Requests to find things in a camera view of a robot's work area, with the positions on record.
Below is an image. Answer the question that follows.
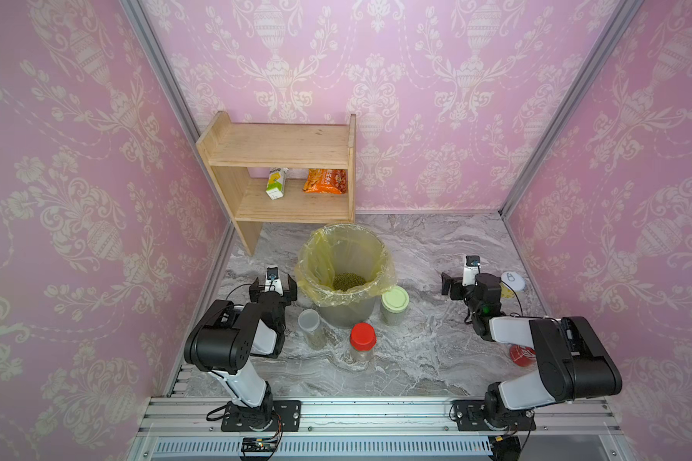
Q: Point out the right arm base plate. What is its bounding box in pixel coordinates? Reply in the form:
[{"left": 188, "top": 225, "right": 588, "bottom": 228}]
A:
[{"left": 448, "top": 400, "right": 536, "bottom": 433}]

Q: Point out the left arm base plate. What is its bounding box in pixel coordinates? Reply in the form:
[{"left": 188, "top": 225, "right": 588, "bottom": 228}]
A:
[{"left": 220, "top": 400, "right": 303, "bottom": 432}]

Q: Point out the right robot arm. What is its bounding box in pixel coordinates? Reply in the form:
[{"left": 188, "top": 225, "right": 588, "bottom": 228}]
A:
[{"left": 441, "top": 273, "right": 623, "bottom": 430}]

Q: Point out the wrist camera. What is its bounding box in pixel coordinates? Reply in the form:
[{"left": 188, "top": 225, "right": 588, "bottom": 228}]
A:
[
  {"left": 266, "top": 266, "right": 280, "bottom": 284},
  {"left": 462, "top": 255, "right": 481, "bottom": 286}
]

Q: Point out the red can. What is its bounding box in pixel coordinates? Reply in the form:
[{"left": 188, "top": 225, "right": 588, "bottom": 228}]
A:
[{"left": 509, "top": 345, "right": 536, "bottom": 367}]

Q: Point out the green mung beans pile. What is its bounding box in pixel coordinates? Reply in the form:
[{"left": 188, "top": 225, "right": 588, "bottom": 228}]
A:
[{"left": 333, "top": 273, "right": 366, "bottom": 291}]

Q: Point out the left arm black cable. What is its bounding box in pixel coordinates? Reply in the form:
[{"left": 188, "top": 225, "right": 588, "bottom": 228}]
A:
[{"left": 223, "top": 281, "right": 254, "bottom": 303}]

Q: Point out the white lid yellow jar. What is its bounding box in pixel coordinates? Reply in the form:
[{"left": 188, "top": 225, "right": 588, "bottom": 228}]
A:
[{"left": 501, "top": 271, "right": 527, "bottom": 299}]

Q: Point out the red lid glass jar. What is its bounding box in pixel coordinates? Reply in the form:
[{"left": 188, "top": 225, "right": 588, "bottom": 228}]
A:
[{"left": 349, "top": 323, "right": 377, "bottom": 362}]

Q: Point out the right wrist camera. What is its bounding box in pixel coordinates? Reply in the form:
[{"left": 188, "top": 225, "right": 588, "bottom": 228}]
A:
[{"left": 462, "top": 255, "right": 481, "bottom": 286}]

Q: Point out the orange snack bag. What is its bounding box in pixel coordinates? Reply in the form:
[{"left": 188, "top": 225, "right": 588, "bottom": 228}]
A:
[{"left": 303, "top": 169, "right": 348, "bottom": 195}]

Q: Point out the wooden two-tier shelf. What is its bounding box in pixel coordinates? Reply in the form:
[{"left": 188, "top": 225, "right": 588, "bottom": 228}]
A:
[{"left": 196, "top": 111, "right": 357, "bottom": 255}]

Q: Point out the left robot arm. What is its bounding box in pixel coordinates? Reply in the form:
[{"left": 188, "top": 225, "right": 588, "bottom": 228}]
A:
[{"left": 184, "top": 274, "right": 298, "bottom": 432}]

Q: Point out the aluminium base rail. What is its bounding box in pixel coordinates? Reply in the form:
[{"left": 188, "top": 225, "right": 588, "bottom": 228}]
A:
[{"left": 128, "top": 397, "right": 635, "bottom": 460}]

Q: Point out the white lid glass jar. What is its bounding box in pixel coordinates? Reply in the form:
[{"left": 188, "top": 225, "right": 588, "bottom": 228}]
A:
[{"left": 298, "top": 309, "right": 327, "bottom": 351}]

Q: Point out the yellow plastic bin liner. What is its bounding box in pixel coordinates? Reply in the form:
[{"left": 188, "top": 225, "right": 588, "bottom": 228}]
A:
[{"left": 294, "top": 223, "right": 397, "bottom": 307}]

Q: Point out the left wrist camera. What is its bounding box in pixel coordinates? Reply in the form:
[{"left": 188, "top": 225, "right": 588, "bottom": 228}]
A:
[{"left": 266, "top": 266, "right": 280, "bottom": 284}]

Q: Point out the green white juice carton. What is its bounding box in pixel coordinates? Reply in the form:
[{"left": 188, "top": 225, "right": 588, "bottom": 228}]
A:
[{"left": 265, "top": 168, "right": 288, "bottom": 200}]

